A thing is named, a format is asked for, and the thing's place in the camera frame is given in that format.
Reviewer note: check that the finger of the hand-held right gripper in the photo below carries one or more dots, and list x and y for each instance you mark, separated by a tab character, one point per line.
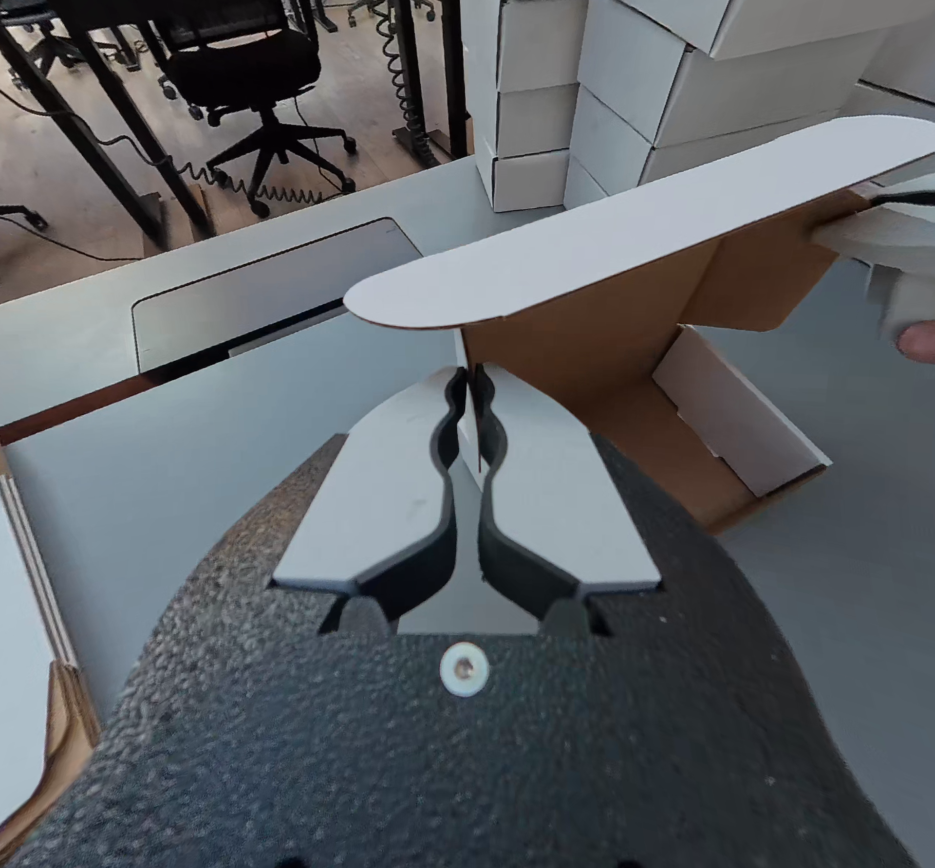
876	236
902	189

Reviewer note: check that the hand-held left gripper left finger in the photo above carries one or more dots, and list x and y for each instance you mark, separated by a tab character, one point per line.
380	488

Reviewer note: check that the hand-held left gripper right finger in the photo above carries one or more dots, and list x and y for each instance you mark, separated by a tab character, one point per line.
562	510

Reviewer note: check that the white cardboard box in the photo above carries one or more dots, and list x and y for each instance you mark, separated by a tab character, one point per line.
599	254

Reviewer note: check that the person's right hand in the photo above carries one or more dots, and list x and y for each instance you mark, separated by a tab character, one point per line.
919	341

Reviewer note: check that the stack of white cardboard boxes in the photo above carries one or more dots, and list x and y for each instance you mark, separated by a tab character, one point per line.
628	43

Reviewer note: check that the wooden desk with black legs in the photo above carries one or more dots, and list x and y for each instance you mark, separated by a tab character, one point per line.
95	79

